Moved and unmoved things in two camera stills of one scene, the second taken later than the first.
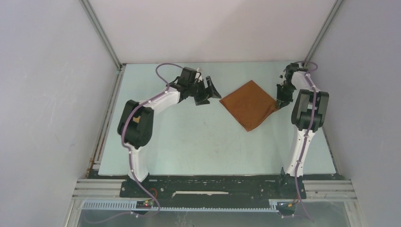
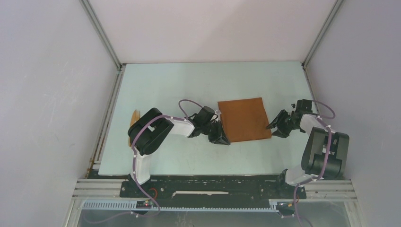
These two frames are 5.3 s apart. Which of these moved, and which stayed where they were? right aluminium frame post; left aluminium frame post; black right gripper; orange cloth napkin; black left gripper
Moved: orange cloth napkin; black right gripper; black left gripper
Stayed: right aluminium frame post; left aluminium frame post
